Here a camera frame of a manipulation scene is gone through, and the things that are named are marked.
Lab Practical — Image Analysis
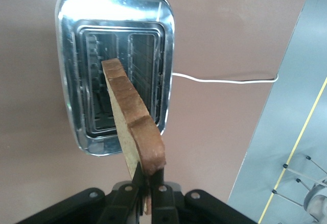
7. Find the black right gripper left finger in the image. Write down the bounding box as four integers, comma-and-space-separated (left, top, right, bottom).
97, 161, 142, 224

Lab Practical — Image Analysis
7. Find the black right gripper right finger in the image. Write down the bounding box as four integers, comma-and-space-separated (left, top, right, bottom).
150, 167, 179, 224

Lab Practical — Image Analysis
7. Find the slice of bread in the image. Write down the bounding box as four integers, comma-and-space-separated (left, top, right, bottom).
101, 58, 167, 214

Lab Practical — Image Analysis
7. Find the silver and beige toaster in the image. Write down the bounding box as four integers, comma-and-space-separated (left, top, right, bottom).
54, 0, 176, 157

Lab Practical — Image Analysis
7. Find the white toaster power cable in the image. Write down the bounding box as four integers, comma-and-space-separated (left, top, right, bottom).
172, 71, 279, 85

